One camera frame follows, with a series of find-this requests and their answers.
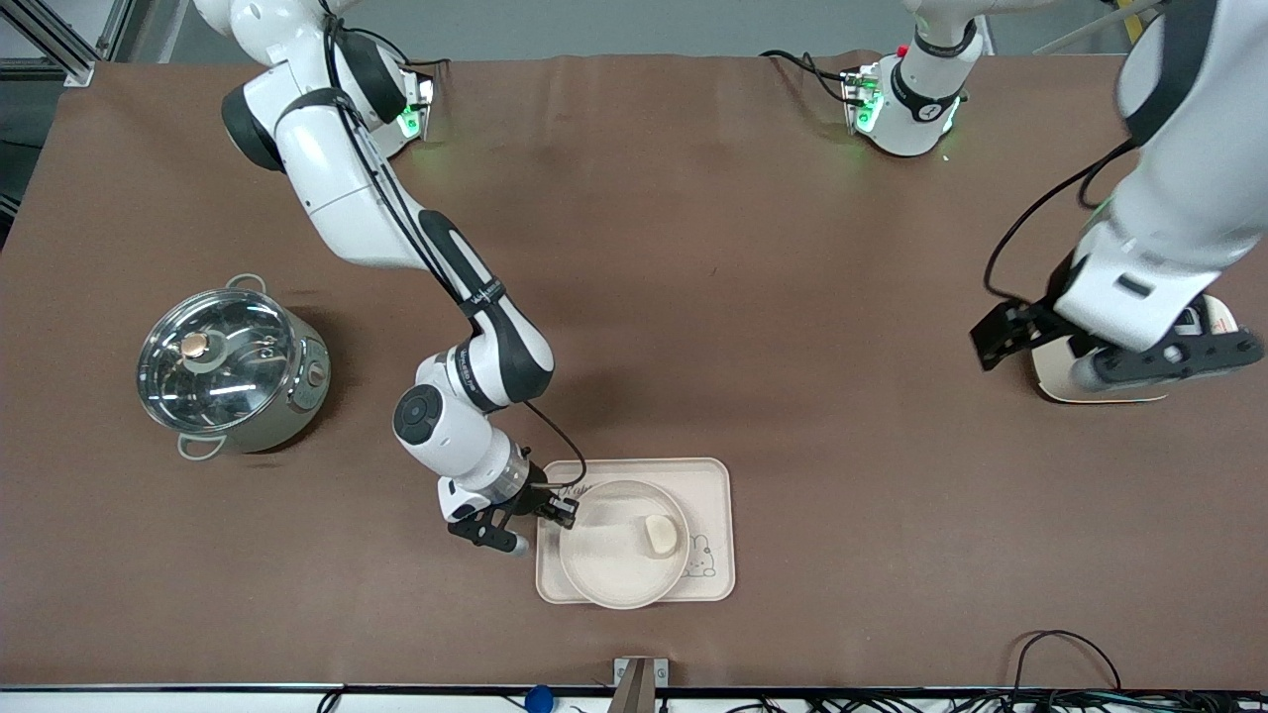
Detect glass pot lid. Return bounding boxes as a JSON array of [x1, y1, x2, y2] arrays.
[[137, 288, 297, 433]]

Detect black cable bundle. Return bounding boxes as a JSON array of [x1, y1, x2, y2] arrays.
[[654, 688, 1268, 713]]

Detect cream rabbit print tray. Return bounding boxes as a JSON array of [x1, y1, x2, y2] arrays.
[[536, 458, 736, 605]]

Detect brown table mat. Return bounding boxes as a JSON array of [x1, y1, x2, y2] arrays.
[[0, 50, 1268, 692]]

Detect cream two-slot toaster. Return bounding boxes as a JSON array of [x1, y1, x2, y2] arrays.
[[1030, 295, 1242, 405]]

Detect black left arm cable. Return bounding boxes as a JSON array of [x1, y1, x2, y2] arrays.
[[984, 137, 1142, 304]]

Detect black looped cable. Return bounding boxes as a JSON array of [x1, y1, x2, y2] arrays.
[[1009, 629, 1126, 713]]

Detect grey electric cooking pot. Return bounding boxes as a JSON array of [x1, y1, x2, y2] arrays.
[[137, 274, 332, 461]]

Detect aluminium frame profile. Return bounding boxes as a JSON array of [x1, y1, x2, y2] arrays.
[[0, 0, 136, 88]]

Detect round cream plate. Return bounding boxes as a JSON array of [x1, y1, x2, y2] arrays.
[[558, 479, 690, 610]]

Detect grey metal camera bracket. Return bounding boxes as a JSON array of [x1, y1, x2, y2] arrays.
[[612, 657, 670, 713]]

